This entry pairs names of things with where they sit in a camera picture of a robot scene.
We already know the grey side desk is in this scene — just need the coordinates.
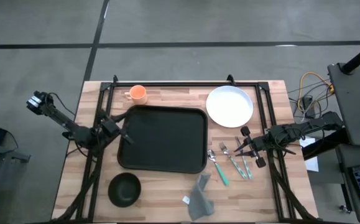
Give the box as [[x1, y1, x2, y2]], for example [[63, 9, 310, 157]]
[[335, 144, 360, 224]]

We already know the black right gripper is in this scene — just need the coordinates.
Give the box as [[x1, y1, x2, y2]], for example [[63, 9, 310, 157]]
[[234, 125, 275, 169]]

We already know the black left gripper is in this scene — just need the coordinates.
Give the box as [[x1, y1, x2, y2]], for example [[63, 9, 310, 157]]
[[98, 108, 134, 146]]

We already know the grey metal cart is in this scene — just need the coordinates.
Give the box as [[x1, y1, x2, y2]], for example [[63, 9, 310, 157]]
[[327, 62, 360, 147]]

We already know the yellow cable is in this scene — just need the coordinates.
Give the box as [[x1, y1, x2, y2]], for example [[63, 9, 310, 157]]
[[297, 72, 335, 113]]

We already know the white round plate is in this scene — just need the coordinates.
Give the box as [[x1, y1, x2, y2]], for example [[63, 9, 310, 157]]
[[205, 85, 254, 129]]

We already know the spoon with green handle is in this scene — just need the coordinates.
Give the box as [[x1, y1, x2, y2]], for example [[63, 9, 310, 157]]
[[207, 149, 230, 187]]

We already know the fork with patterned handle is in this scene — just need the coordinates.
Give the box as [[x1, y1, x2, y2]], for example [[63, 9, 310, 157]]
[[219, 141, 248, 180]]

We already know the black power adapter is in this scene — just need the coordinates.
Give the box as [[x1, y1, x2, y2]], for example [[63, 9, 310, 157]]
[[302, 95, 316, 119]]

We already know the black cart base bar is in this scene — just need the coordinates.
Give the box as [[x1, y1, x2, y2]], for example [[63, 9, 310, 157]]
[[302, 126, 350, 161]]

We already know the white paper sheet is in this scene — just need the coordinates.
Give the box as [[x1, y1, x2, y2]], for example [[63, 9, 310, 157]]
[[299, 136, 320, 173]]

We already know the grey cloth napkin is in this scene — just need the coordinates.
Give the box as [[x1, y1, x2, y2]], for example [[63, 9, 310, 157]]
[[182, 172, 215, 222]]

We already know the black plastic tray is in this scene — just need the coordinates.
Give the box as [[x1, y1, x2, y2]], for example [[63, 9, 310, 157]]
[[116, 105, 209, 174]]

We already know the orange cup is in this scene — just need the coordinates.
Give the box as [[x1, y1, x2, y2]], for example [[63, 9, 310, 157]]
[[124, 85, 149, 106]]

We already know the black bowl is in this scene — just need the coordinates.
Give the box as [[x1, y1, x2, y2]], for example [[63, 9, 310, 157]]
[[107, 172, 142, 208]]

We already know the black aluminium table frame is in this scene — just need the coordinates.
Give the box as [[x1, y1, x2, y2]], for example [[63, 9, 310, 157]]
[[55, 74, 317, 223]]

